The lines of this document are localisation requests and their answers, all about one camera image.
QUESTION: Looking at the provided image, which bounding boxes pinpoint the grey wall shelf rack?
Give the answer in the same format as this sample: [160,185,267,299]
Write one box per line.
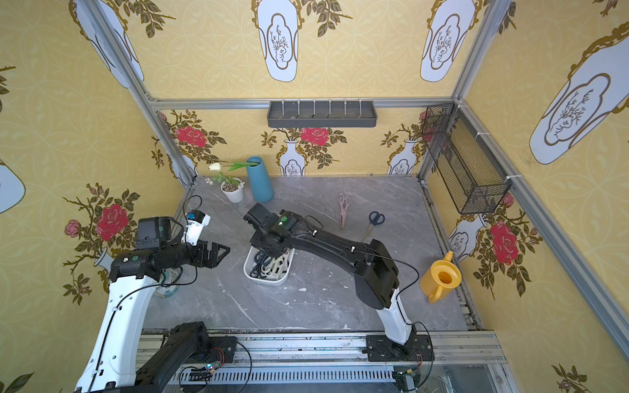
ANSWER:
[267,99,378,128]

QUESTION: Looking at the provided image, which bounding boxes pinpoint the black wire mesh basket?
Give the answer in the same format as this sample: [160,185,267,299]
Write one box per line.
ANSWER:
[422,103,511,215]

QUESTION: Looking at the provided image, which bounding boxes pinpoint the white artificial tulip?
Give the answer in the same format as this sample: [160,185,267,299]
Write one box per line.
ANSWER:
[208,161,258,172]

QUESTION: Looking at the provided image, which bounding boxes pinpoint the white plastic storage box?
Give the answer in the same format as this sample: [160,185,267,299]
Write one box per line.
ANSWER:
[242,247,295,286]

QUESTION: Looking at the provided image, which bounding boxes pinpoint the black scissors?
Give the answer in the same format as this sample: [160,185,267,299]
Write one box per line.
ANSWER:
[250,252,269,279]

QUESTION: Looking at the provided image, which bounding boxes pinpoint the tape roll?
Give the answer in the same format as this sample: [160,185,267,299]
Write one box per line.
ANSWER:
[154,269,180,299]

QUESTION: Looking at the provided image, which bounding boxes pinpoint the yellow watering can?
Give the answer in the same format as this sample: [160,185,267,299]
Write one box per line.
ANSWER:
[420,252,463,304]

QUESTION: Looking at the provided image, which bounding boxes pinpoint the pink scissors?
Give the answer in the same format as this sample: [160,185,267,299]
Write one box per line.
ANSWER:
[337,193,354,229]

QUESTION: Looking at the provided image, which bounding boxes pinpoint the teal cylindrical vase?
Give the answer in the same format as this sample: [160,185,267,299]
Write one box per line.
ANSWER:
[247,157,275,203]

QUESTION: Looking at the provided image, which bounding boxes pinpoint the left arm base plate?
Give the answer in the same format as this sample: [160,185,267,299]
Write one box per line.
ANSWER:
[193,336,238,365]

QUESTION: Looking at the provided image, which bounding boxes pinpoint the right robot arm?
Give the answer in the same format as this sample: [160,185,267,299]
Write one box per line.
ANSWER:
[243,203,412,345]

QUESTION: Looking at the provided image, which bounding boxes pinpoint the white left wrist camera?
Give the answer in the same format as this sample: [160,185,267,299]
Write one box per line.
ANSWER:
[182,210,211,246]

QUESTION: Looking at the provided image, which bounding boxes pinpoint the cream white kitchen scissors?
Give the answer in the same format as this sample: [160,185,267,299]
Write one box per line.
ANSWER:
[265,252,290,280]

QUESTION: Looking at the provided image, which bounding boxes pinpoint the dark teal scissors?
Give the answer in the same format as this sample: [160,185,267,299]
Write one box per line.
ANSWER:
[363,211,386,240]

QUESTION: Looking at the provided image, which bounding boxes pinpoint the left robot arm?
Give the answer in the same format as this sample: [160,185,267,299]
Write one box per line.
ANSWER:
[75,210,230,392]

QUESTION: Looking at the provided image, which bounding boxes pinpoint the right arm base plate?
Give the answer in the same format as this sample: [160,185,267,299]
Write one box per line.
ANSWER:
[362,332,434,362]

